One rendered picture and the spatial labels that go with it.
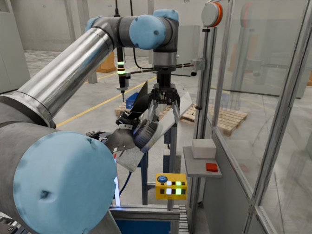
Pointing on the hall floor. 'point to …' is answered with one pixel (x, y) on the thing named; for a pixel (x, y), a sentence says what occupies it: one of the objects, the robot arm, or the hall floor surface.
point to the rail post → (175, 227)
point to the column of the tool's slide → (202, 115)
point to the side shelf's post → (195, 204)
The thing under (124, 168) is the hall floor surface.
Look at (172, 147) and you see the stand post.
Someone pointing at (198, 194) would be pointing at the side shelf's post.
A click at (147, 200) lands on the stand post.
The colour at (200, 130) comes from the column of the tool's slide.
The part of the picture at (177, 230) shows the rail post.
